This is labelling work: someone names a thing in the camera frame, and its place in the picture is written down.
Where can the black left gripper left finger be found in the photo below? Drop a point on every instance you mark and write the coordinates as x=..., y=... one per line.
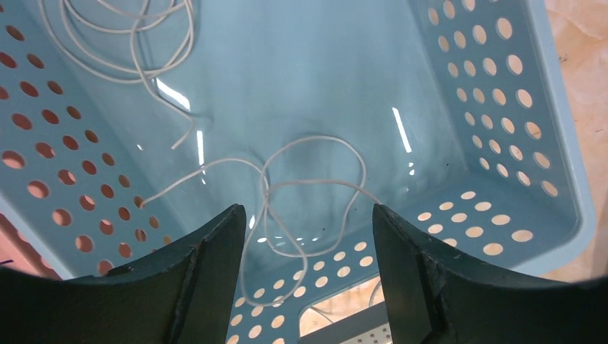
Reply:
x=181, y=293

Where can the blue perforated plastic basket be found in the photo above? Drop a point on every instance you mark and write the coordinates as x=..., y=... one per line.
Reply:
x=126, y=125

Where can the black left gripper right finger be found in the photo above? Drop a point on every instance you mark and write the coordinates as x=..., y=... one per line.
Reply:
x=435, y=293

